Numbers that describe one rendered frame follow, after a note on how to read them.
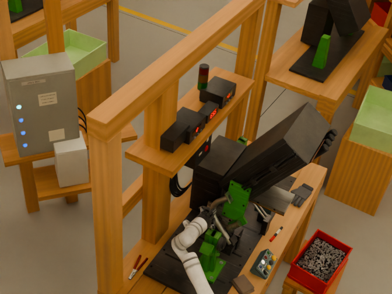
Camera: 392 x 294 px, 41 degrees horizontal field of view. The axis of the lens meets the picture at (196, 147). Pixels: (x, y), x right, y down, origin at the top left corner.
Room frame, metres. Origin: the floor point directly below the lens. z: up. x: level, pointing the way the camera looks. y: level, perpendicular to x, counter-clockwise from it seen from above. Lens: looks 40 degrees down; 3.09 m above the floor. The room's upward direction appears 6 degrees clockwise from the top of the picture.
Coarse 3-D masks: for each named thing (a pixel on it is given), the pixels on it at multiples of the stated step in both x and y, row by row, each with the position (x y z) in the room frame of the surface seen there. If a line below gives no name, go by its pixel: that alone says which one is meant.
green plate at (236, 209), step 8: (232, 184) 1.95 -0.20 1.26; (240, 184) 1.94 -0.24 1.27; (232, 192) 1.94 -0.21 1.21; (240, 192) 1.93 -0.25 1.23; (248, 192) 1.91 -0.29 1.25; (240, 200) 1.91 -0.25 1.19; (224, 208) 1.92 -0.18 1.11; (232, 208) 1.91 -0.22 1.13; (240, 208) 1.90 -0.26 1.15; (232, 216) 1.89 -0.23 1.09; (240, 216) 1.88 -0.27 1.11
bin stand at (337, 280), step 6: (306, 240) 2.04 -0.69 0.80; (348, 258) 1.94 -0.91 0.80; (342, 270) 1.85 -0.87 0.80; (288, 282) 1.74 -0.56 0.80; (294, 282) 1.74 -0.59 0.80; (336, 282) 1.77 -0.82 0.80; (288, 288) 1.73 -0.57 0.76; (294, 288) 1.72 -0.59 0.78; (300, 288) 1.71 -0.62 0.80; (330, 288) 1.73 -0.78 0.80; (336, 288) 1.73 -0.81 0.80
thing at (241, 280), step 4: (240, 276) 1.64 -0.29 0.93; (244, 276) 1.64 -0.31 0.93; (236, 280) 1.62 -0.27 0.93; (240, 280) 1.62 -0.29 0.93; (244, 280) 1.62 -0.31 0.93; (248, 280) 1.63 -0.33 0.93; (232, 284) 1.61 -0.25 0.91; (236, 284) 1.60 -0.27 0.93; (240, 284) 1.60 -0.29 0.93; (244, 284) 1.60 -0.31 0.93; (248, 284) 1.60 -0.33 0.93; (236, 288) 1.58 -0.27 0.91; (240, 288) 1.57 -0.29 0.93; (244, 288) 1.57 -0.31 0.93; (248, 288) 1.58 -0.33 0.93; (252, 288) 1.58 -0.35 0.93; (240, 292) 1.56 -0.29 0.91; (244, 292) 1.55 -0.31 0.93; (248, 292) 1.57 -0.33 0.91
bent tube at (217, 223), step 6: (228, 192) 1.94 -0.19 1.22; (222, 198) 1.92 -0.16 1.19; (228, 198) 1.90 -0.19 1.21; (216, 204) 1.91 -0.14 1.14; (216, 216) 1.91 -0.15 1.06; (216, 222) 1.88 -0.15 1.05; (222, 228) 1.87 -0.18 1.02; (222, 234) 1.85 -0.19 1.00; (228, 234) 1.85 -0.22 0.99; (228, 240) 1.83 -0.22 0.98
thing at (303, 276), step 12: (312, 240) 1.97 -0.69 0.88; (324, 240) 1.99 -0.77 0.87; (336, 240) 1.96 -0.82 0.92; (300, 252) 1.85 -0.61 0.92; (312, 252) 1.89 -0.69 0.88; (324, 252) 1.90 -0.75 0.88; (336, 252) 1.91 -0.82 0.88; (348, 252) 1.88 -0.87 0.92; (300, 264) 1.80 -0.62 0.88; (312, 264) 1.80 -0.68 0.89; (324, 264) 1.82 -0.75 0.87; (336, 264) 1.82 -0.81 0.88; (288, 276) 1.77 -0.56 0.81; (300, 276) 1.73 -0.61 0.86; (312, 276) 1.70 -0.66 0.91; (324, 276) 1.73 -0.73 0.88; (336, 276) 1.79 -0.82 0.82; (312, 288) 1.69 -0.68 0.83; (324, 288) 1.66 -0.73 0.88
